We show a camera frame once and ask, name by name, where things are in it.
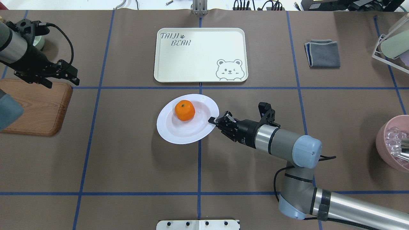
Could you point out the green pastel cup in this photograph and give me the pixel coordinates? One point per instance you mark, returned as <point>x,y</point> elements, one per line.
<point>396,45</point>

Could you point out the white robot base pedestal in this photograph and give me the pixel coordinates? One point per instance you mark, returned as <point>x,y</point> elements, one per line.
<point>218,224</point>

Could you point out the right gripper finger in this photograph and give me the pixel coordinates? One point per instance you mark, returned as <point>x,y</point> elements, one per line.
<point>214,121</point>

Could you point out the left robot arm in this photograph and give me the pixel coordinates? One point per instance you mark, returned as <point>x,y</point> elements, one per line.
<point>13,45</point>

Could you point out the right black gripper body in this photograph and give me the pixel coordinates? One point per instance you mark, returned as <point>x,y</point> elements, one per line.
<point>247,131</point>

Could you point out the orange fruit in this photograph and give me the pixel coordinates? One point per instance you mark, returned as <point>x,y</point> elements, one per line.
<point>184,110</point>

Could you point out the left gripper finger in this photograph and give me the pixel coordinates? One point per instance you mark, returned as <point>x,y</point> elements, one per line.
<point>66,70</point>
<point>73,80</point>

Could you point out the metal scoop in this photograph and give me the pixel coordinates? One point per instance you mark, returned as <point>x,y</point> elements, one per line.
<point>400,148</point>

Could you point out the aluminium frame post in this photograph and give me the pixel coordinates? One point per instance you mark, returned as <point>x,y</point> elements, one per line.
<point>199,7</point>

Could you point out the cream bear serving tray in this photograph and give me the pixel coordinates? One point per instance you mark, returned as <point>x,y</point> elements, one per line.
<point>200,55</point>

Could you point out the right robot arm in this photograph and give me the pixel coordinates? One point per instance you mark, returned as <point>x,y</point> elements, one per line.
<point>299,197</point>

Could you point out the white round plate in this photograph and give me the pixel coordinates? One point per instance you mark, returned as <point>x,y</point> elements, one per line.
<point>173,130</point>

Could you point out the power strip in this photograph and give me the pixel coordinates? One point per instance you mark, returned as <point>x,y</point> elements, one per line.
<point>257,5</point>

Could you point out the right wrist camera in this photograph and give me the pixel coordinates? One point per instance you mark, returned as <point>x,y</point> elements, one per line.
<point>267,115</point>

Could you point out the white cup rack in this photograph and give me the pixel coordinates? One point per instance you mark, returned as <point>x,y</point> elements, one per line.
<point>400,26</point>

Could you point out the purple cup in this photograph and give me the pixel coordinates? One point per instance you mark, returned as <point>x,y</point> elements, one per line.
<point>404,57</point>

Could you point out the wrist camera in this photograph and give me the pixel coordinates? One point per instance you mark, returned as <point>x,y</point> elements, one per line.
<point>28,28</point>
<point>267,115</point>

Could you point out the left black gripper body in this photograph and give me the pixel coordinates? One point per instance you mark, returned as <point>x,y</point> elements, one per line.
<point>33,59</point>

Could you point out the green bowl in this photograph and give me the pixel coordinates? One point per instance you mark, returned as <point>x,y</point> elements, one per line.
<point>39,42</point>

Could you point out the folded grey cloth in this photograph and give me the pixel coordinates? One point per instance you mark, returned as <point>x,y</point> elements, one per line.
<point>323,53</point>

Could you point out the wooden tray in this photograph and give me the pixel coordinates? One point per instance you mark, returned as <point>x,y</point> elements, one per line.
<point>44,108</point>

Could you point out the pink bowl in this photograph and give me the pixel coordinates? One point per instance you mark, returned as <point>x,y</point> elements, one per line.
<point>397,127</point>

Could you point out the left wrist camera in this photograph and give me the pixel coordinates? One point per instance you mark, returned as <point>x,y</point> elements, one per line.
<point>28,28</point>

